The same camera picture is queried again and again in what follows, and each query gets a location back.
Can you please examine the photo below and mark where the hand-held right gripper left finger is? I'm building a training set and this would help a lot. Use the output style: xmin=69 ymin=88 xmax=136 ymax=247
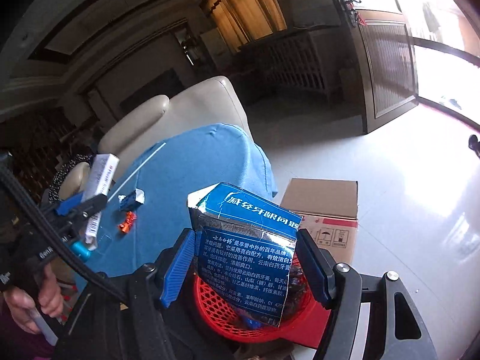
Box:
xmin=56 ymin=227 xmax=204 ymax=360

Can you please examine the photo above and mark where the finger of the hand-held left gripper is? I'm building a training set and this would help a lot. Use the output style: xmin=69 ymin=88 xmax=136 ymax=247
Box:
xmin=47 ymin=191 xmax=110 ymax=220
xmin=52 ymin=215 xmax=89 ymax=246

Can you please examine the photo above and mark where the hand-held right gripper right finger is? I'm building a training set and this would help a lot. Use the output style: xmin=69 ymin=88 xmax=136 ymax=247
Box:
xmin=297 ymin=227 xmax=438 ymax=360

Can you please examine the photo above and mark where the long white carton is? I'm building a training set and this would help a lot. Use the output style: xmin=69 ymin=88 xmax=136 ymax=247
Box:
xmin=82 ymin=154 xmax=120 ymax=250

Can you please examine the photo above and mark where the red plastic mesh basket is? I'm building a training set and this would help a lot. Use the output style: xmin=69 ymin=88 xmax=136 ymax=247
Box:
xmin=193 ymin=255 xmax=319 ymax=344

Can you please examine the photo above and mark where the blue toothpaste box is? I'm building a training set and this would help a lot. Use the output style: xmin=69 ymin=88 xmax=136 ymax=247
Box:
xmin=187 ymin=182 xmax=304 ymax=327

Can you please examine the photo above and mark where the person's left hand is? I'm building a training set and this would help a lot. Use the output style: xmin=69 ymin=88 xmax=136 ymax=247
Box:
xmin=4 ymin=265 xmax=65 ymax=335

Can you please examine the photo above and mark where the teal thermos bottle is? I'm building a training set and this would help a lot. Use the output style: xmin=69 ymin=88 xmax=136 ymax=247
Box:
xmin=71 ymin=242 xmax=91 ymax=260

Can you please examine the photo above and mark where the orange candy wrapper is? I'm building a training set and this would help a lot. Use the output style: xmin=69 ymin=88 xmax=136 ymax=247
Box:
xmin=118 ymin=211 xmax=137 ymax=234

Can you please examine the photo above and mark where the blue and white wrapper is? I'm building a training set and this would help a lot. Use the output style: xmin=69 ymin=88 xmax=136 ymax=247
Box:
xmin=118 ymin=188 xmax=145 ymax=211

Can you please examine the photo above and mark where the thin white rod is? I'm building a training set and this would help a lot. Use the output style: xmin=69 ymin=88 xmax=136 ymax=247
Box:
xmin=109 ymin=142 xmax=166 ymax=196

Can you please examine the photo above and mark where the brown cardboard box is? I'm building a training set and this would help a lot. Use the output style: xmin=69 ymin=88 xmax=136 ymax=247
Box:
xmin=279 ymin=178 xmax=359 ymax=267

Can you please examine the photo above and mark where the purple clothing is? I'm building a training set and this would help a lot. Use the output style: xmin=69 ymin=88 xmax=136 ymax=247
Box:
xmin=0 ymin=315 xmax=57 ymax=360

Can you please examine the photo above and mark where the blue table cloth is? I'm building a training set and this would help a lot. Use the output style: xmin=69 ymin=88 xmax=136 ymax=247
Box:
xmin=71 ymin=124 xmax=278 ymax=293

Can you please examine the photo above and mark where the cream leather sofa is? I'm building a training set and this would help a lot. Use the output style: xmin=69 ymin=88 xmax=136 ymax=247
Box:
xmin=41 ymin=76 xmax=252 ymax=203

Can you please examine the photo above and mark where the white standing air conditioner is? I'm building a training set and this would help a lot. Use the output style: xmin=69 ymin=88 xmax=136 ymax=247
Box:
xmin=199 ymin=30 xmax=231 ymax=59

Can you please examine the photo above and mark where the wooden lattice radiator cover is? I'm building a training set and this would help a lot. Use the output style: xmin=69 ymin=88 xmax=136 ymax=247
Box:
xmin=238 ymin=30 xmax=331 ymax=102

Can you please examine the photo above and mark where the brown wooden door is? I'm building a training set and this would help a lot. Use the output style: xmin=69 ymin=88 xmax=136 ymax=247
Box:
xmin=335 ymin=0 xmax=419 ymax=134

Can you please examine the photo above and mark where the tan curtain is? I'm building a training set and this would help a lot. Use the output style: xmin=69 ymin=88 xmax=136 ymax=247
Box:
xmin=200 ymin=0 xmax=289 ymax=51

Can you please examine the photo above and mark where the black braided cable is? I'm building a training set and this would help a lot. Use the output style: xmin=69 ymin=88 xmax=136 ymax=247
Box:
xmin=0 ymin=167 xmax=130 ymax=302

